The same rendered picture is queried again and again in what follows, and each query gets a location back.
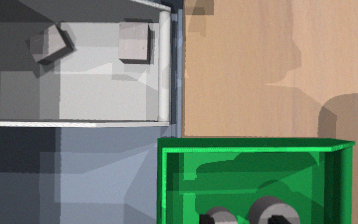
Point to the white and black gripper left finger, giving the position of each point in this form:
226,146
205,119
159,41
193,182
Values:
206,219

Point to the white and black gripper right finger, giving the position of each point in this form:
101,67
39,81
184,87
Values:
278,219

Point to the green bin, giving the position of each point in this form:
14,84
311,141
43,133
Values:
302,172

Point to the grey steel disc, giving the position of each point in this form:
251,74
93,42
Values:
222,215

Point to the grey metal disc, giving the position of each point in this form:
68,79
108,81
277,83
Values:
266,206

